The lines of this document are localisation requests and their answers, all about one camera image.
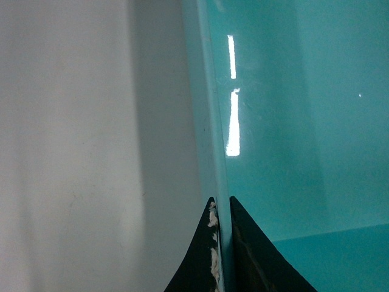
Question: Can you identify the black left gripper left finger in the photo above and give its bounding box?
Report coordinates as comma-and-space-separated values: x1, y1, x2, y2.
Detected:
165, 197, 220, 292

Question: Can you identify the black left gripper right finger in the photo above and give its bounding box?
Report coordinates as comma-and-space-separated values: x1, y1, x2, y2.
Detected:
230, 196, 316, 292

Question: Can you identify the teal plastic bin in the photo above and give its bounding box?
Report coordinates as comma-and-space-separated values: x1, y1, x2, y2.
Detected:
182, 1, 388, 291

